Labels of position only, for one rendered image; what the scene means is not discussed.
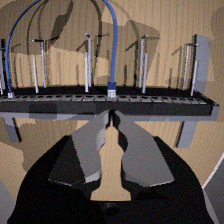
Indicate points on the grey network port rack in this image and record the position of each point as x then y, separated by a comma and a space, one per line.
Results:
137, 103

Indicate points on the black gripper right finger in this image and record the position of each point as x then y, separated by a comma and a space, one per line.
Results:
149, 163

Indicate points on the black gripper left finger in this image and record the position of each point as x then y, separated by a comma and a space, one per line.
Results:
73, 162

